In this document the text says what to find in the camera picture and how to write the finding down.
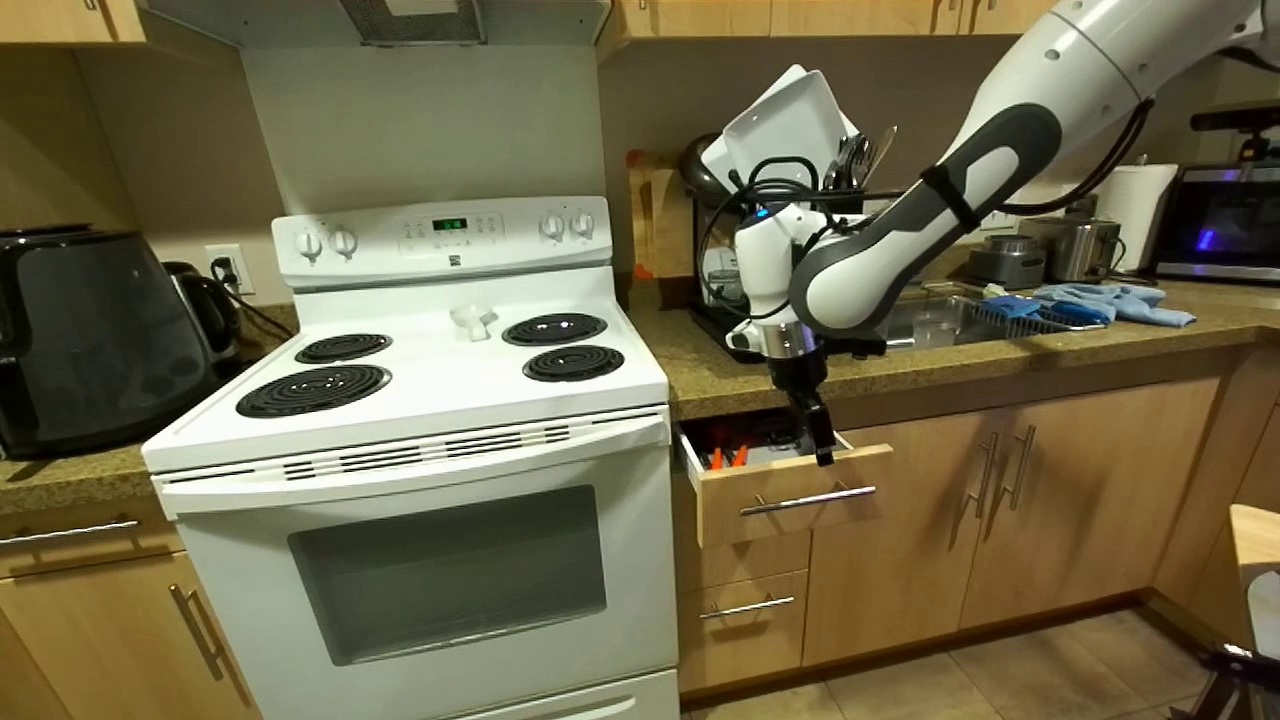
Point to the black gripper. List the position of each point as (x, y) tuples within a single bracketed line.
[(796, 381)]

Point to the wooden drawer with white liner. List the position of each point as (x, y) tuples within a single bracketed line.
[(785, 502)]

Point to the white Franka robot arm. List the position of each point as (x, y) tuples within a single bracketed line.
[(881, 255)]

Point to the wide wooden drawer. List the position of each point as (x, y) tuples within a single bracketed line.
[(82, 544)]

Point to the wooden cabinet door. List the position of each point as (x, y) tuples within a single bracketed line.
[(107, 640), (1106, 493), (922, 560)]

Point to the stainless steel sink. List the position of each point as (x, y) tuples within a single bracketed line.
[(935, 323)]

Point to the clear glass cup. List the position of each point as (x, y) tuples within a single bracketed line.
[(718, 276)]

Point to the small black coil burner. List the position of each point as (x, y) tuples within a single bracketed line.
[(574, 360), (342, 349)]

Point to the small stainless steel pot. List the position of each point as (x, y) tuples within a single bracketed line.
[(1017, 261)]

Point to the wooden cutting board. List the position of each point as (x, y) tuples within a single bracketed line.
[(653, 222)]

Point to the large black coil burner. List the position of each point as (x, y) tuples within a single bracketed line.
[(554, 330), (314, 389)]

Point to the blue cloth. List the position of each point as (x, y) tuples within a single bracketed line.
[(1087, 304)]

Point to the thin wooden stick utensil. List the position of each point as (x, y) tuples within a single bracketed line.
[(886, 145)]

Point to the white square plate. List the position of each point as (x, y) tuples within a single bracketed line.
[(785, 127), (752, 110)]

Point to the tall stainless steel pot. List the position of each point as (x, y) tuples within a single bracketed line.
[(1090, 249)]

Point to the small clear glass shaker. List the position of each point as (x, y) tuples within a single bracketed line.
[(472, 323)]

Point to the white paper towel roll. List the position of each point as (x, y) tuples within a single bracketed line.
[(1144, 222)]

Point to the narrow wooden cabinet panel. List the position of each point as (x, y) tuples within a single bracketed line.
[(1227, 443)]

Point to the white electric stove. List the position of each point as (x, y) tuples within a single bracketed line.
[(403, 402)]

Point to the light wooden chair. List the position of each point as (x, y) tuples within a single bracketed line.
[(1259, 532)]

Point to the black toaster oven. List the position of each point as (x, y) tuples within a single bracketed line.
[(1220, 224)]

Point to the black electric kettle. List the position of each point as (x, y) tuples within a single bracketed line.
[(207, 315)]

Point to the range hood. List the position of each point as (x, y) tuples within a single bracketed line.
[(267, 23)]

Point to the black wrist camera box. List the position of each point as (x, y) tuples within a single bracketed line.
[(855, 345)]

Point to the long wooden wall cabinet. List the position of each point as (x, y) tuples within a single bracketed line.
[(800, 12)]

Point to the black stereo camera bar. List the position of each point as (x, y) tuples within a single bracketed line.
[(1232, 119)]

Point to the white wall outlet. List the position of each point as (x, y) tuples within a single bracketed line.
[(225, 270)]

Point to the short wooden wall cabinet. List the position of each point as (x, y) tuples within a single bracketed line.
[(54, 16)]

